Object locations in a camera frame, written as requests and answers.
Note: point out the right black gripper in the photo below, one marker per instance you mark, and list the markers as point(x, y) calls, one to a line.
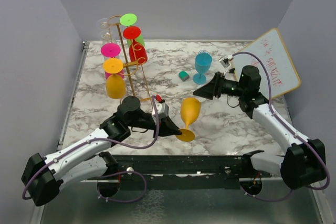
point(213, 88)

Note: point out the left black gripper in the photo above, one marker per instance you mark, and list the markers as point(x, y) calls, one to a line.
point(168, 128)

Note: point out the blue wine glass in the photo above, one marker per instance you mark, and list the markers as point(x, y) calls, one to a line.
point(203, 63)

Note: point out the orange wine glass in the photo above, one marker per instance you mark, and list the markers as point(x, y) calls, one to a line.
point(115, 85)
point(190, 110)

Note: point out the gold wire glass rack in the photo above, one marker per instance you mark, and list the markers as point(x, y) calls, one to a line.
point(131, 67)

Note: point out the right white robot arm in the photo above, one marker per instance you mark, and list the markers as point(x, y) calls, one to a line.
point(304, 160)

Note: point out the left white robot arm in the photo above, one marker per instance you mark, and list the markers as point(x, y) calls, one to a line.
point(45, 176)

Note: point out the red wine glass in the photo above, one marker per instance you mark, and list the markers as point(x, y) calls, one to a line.
point(137, 53)

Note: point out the pink wine glass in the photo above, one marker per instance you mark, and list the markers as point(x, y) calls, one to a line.
point(110, 50)

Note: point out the green wine glass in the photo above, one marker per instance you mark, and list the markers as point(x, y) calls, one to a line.
point(131, 31)

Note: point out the clear wine glass lower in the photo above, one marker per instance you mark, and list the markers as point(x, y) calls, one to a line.
point(105, 36)

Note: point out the clear wine glass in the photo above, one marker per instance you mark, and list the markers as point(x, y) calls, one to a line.
point(103, 24)
point(105, 36)

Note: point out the clear wine glass upper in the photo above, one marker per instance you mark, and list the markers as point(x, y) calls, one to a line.
point(103, 24)

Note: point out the green grey eraser block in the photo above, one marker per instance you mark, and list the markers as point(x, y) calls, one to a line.
point(183, 75)

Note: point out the blue white round jar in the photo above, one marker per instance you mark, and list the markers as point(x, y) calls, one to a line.
point(204, 51)

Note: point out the yellow framed whiteboard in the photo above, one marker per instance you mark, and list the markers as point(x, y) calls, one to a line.
point(274, 56)

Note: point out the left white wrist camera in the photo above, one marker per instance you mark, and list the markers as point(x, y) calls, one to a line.
point(160, 108)

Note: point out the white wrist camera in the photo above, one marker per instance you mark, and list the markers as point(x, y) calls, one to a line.
point(160, 108)
point(226, 63)

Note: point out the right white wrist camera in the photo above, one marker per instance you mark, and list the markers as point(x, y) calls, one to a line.
point(226, 63)

